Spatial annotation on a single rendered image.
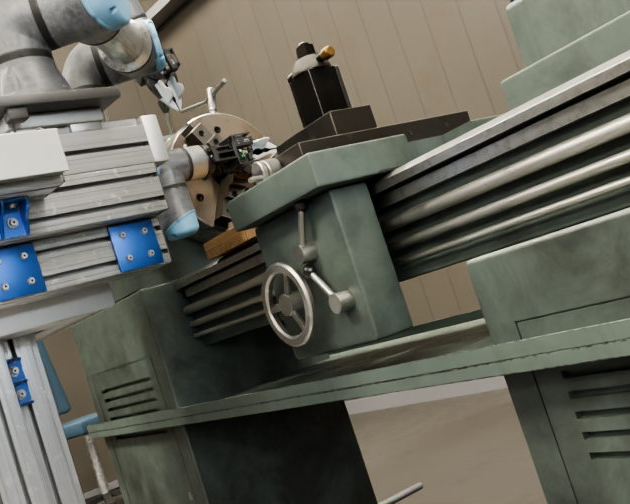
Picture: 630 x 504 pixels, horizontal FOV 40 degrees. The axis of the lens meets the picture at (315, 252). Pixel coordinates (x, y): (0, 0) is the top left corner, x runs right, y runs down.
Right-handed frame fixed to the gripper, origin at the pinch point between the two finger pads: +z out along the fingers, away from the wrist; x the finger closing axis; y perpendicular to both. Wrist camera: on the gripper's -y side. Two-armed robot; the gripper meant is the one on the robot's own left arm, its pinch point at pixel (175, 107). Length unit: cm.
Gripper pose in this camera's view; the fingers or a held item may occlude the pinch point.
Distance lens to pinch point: 242.8
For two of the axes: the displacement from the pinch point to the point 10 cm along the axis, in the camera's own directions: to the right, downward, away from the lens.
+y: 5.2, -2.3, -8.2
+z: 4.7, 8.8, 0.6
